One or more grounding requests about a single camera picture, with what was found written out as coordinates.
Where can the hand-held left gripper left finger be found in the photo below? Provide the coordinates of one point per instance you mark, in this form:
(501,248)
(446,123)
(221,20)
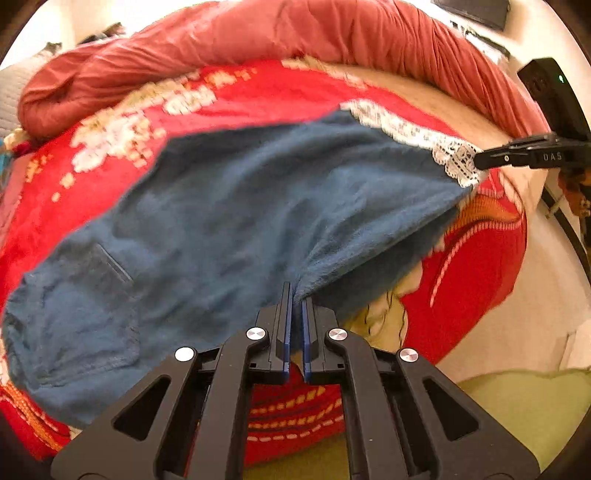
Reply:
(286,332)

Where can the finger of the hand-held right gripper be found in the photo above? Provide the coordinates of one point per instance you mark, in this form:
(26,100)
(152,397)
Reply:
(503,158)

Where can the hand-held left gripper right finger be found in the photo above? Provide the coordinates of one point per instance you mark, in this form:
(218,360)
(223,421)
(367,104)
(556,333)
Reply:
(305,341)

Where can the blue denim pants lace trim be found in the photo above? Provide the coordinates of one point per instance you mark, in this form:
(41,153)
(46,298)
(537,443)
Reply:
(240,207)

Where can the beige bed sheet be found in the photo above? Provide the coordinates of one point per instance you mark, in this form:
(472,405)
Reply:
(461,110)

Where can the black flat screen monitor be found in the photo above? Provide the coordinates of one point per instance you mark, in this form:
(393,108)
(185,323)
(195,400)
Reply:
(475,11)

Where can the rust red duvet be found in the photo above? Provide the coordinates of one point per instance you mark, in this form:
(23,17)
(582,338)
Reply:
(323,32)

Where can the red floral blanket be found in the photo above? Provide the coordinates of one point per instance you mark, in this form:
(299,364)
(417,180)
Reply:
(286,87)

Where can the pink quilted cover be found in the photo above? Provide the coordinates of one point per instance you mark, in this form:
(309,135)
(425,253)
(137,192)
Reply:
(11,194)

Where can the grey quilted pillow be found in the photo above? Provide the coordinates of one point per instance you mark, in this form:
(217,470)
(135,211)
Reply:
(14,92)

